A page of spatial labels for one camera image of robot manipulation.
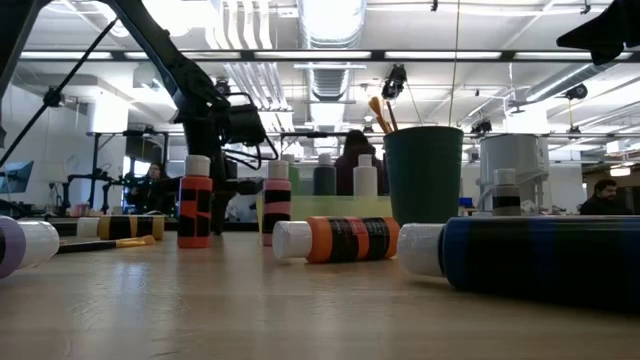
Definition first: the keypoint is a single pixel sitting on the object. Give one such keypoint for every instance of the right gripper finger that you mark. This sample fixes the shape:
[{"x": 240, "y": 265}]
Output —
[{"x": 610, "y": 27}]

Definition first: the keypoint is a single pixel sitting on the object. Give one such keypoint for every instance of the purple paint bottle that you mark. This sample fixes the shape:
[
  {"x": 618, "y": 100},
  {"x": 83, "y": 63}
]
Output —
[{"x": 25, "y": 245}]

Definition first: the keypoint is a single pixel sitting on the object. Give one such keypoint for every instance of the yellow paint bottle black label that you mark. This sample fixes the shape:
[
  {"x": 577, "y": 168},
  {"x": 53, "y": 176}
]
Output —
[{"x": 130, "y": 227}]

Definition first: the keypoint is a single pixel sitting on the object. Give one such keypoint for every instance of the silver round ceiling duct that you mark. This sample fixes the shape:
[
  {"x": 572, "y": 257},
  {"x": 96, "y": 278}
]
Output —
[{"x": 330, "y": 30}]

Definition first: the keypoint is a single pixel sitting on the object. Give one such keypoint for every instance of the black overhead camera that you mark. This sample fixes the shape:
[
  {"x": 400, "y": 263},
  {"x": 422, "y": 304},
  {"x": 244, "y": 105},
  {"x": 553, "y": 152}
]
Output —
[
  {"x": 53, "y": 97},
  {"x": 481, "y": 126},
  {"x": 576, "y": 91},
  {"x": 394, "y": 82}
]

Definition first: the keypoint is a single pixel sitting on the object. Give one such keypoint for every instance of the small blue box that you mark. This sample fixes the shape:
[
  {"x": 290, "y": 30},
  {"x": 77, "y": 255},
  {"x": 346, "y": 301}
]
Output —
[{"x": 465, "y": 202}]

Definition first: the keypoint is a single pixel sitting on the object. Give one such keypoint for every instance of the tall dark grey paint bottle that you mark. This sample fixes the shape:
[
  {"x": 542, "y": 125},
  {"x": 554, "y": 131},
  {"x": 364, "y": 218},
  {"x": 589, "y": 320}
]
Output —
[{"x": 325, "y": 180}]

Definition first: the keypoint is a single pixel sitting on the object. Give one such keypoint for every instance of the red-orange paint bottle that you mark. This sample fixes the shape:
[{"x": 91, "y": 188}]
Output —
[{"x": 195, "y": 215}]

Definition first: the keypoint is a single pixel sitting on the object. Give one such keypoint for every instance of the black background robot arm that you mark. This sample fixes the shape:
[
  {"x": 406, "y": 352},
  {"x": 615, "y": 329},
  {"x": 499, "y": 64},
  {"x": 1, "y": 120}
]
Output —
[
  {"x": 117, "y": 187},
  {"x": 92, "y": 176}
]

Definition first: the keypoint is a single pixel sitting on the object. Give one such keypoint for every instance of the background computer monitor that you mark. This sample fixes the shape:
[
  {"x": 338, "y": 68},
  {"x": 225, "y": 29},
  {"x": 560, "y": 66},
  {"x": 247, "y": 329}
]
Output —
[{"x": 15, "y": 177}]

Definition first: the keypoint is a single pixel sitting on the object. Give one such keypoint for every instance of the blue paint bottle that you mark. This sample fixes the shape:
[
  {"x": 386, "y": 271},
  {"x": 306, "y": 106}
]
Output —
[{"x": 540, "y": 260}]

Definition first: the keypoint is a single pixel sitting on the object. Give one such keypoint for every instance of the person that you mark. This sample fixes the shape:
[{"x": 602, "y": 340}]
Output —
[
  {"x": 356, "y": 150},
  {"x": 150, "y": 192},
  {"x": 605, "y": 200}
]

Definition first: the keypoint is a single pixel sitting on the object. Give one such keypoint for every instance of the black overhead frame beam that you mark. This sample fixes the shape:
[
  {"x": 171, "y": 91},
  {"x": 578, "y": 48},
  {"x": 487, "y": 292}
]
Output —
[{"x": 118, "y": 56}]

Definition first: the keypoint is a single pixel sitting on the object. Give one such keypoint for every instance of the white paint bottle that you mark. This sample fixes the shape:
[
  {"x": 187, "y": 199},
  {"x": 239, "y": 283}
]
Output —
[{"x": 365, "y": 180}]

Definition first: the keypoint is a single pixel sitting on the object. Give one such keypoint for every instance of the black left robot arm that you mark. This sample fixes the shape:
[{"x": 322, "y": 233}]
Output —
[{"x": 165, "y": 60}]

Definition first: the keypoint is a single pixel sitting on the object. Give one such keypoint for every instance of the black neighbouring rig frame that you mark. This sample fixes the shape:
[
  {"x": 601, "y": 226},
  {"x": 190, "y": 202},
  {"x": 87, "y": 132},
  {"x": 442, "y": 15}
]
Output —
[{"x": 95, "y": 170}]

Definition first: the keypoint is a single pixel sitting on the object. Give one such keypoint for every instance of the yellow plastic tray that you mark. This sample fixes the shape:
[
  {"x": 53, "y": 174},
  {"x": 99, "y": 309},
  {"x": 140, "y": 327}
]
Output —
[{"x": 340, "y": 207}]

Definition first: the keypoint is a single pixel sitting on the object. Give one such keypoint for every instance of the green paint bottle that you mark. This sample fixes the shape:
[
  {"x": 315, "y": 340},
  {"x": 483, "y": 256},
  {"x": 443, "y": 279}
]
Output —
[{"x": 295, "y": 180}]

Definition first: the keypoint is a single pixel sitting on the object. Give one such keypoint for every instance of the small grey paint bottle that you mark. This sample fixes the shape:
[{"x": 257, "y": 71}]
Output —
[{"x": 506, "y": 200}]

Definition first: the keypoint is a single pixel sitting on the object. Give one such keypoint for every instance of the silver slanted ceiling duct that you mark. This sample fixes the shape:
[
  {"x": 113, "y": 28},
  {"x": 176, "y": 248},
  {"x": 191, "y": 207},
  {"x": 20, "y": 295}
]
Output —
[{"x": 560, "y": 85}]

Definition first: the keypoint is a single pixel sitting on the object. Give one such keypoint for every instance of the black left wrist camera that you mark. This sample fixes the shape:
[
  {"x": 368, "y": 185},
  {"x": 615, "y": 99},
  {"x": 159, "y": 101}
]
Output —
[{"x": 247, "y": 125}]

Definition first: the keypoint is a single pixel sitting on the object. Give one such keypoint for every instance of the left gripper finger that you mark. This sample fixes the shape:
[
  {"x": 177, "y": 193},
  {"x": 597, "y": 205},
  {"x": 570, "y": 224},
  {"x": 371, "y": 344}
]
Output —
[{"x": 219, "y": 215}]

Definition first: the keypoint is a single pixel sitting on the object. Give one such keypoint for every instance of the pink paint bottle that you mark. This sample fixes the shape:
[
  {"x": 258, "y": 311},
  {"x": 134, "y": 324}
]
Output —
[{"x": 277, "y": 210}]

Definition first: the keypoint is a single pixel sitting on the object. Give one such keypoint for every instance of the orange paint bottle black label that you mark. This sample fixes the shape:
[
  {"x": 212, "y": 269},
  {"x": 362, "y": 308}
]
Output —
[{"x": 345, "y": 240}]

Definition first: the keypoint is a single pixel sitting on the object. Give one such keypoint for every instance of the dark green plastic cup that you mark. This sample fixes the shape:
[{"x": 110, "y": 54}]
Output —
[{"x": 425, "y": 175}]

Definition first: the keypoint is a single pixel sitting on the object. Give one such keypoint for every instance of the black paintbrush yellow ferrule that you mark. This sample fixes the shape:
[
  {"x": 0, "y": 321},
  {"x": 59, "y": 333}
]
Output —
[{"x": 100, "y": 245}]

